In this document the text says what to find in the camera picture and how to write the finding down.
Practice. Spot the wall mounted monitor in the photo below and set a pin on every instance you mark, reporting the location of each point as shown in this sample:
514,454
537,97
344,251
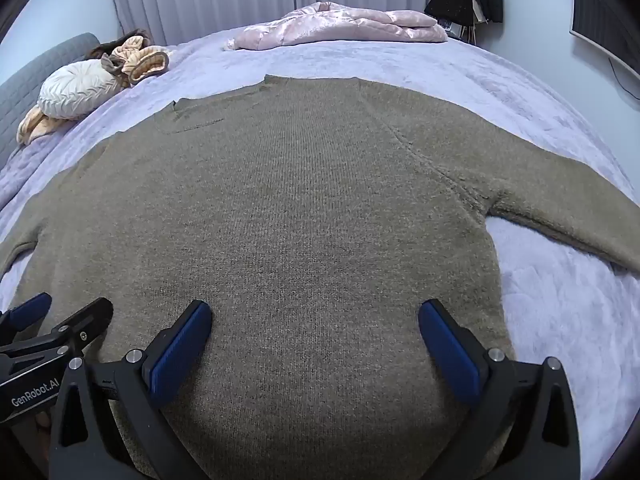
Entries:
596,24

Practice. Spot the grey quilted headboard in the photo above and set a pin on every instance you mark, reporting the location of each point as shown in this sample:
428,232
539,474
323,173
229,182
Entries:
20,92

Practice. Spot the brown knit sweater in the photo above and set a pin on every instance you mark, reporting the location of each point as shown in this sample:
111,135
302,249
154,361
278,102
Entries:
314,216

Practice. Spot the black handbag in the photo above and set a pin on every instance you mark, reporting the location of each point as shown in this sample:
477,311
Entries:
454,11

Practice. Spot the white round pleated cushion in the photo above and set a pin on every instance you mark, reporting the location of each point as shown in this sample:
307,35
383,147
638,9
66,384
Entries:
75,90

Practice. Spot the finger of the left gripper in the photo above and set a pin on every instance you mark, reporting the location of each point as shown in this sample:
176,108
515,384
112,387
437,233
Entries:
19,318

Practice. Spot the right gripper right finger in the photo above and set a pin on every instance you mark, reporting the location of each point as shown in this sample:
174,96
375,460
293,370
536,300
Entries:
532,401

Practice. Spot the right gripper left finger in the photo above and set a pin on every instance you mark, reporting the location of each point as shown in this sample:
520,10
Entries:
85,440

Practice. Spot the pink satin puffer jacket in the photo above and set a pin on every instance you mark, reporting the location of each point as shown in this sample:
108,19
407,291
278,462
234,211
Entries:
330,21

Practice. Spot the lavender plush bed blanket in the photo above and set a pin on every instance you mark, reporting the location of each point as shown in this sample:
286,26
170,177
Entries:
557,300

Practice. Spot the beige knit garment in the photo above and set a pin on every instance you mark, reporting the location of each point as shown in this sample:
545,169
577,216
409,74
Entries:
130,63

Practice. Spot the dark brown garment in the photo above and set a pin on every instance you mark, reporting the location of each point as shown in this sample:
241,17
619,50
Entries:
109,47

